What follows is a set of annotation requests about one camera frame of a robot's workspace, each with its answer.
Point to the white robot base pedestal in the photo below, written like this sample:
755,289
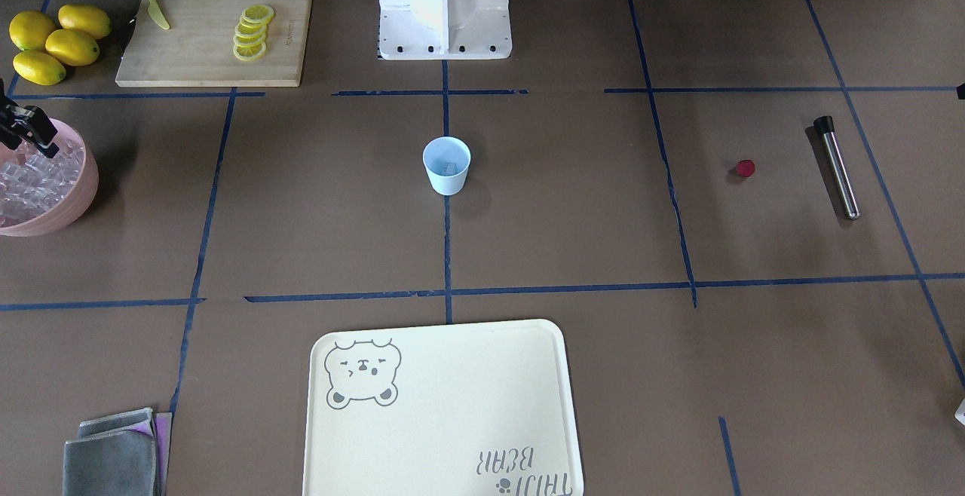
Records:
444,30

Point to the pink bowl of ice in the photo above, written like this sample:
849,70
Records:
40,194

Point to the steel muddler black tip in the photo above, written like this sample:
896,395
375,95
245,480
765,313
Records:
825,129

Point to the red strawberry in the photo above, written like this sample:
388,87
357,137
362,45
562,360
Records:
745,168

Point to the yellow-green plastic knife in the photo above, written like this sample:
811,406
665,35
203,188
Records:
157,15

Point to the cream bear serving tray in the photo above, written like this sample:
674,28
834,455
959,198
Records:
464,409

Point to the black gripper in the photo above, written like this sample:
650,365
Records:
27,125

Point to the lemon slices row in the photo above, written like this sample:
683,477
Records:
250,37

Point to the whole yellow lemon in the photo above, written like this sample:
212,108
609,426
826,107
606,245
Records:
91,19
72,47
28,30
39,68

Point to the folded grey cloth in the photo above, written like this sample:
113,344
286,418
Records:
127,453

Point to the wooden cutting board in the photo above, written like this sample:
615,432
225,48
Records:
196,51

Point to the light blue plastic cup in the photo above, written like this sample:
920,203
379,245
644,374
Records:
446,161

